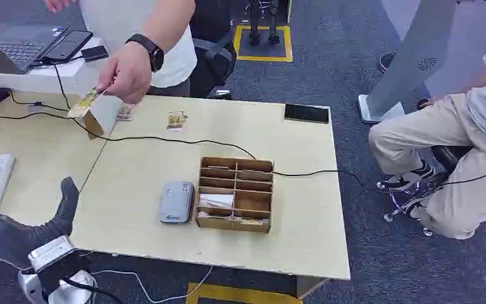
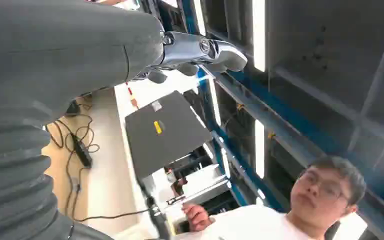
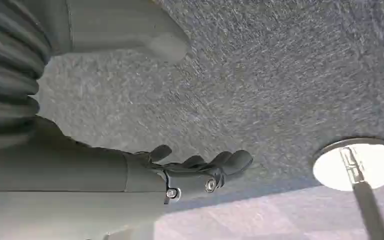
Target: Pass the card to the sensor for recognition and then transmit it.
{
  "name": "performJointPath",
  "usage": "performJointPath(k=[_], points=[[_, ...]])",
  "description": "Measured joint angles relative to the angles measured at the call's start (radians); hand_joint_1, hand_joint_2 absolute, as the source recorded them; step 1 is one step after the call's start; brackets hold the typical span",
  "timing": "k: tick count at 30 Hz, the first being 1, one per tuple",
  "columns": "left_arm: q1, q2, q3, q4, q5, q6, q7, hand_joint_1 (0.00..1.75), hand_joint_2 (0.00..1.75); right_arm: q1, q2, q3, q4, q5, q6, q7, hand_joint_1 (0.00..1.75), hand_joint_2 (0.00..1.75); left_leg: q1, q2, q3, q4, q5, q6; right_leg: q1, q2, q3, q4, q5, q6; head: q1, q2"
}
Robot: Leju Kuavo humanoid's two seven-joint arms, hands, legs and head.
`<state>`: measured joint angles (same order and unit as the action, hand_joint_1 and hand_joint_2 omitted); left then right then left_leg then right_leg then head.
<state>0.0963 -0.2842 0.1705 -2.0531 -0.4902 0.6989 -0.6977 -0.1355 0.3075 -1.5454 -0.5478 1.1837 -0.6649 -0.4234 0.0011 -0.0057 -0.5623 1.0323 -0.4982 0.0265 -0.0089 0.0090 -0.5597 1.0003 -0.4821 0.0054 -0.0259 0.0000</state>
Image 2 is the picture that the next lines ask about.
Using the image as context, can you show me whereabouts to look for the black stand pole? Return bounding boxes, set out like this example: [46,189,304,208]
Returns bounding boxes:
[138,178,172,240]

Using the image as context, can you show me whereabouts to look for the ribbed grey left arm sleeve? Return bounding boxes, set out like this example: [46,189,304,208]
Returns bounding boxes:
[0,123,115,240]

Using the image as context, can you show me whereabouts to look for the dark grey laptop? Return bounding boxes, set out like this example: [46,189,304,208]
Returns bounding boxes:
[124,90,213,180]

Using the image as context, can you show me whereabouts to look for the person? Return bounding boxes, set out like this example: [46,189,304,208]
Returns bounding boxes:
[174,155,368,240]

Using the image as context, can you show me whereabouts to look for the black power adapter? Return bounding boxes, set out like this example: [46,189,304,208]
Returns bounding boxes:
[64,99,82,117]

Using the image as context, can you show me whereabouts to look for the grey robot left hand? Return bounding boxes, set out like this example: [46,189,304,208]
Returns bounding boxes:
[0,0,249,131]

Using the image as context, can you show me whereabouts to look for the long ceiling light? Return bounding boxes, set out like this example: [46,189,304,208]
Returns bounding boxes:
[254,119,266,180]
[207,77,222,127]
[192,0,207,37]
[251,0,267,73]

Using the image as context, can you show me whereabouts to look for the person's glasses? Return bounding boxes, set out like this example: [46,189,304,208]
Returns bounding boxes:
[298,171,350,202]

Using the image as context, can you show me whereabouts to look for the person's hand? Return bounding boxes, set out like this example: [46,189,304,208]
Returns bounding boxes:
[182,203,213,233]

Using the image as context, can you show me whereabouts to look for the red pen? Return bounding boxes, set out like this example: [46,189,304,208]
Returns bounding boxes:
[126,85,140,110]

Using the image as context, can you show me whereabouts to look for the black power strip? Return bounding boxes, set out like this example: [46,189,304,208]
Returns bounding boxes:
[70,133,94,169]

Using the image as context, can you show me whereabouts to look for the white box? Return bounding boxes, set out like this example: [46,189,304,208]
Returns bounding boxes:
[181,163,232,207]

